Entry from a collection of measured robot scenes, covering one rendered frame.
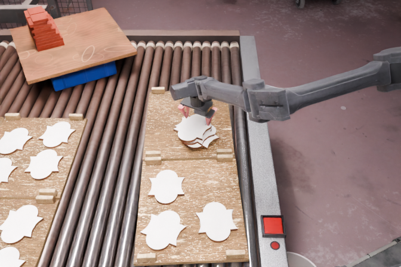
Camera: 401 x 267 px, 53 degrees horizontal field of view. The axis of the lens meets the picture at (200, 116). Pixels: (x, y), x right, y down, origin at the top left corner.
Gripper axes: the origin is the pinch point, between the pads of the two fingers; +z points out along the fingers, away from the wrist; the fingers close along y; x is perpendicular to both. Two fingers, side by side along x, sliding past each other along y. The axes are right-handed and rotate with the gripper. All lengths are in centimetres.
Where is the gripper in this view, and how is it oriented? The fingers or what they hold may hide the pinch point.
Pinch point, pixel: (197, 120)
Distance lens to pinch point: 160.3
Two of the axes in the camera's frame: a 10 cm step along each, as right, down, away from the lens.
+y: 8.9, 3.1, -3.4
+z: 0.0, 7.3, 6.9
